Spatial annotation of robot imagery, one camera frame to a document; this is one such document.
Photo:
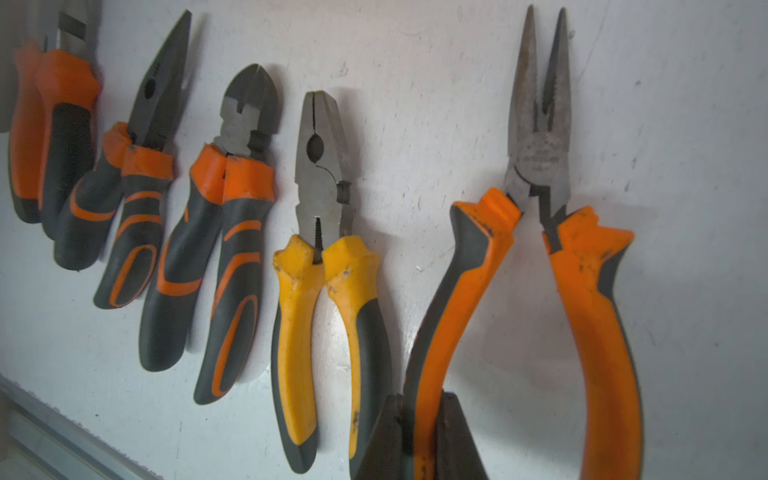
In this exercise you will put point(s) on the orange black long-nose pliers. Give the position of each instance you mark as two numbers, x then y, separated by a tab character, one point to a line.
232	188

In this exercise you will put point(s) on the aluminium front rail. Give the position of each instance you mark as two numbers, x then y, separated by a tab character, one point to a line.
38	442

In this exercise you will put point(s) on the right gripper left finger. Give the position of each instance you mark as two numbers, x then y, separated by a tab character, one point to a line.
389	452

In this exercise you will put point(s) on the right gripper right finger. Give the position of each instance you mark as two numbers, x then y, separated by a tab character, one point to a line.
457	457

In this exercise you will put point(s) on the orange black combination pliers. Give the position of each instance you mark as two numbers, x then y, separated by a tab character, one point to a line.
50	144

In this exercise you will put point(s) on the orange grey pliers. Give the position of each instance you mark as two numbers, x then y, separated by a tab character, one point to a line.
584	256

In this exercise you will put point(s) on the yellow black pliers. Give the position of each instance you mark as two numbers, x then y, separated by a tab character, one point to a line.
325	255

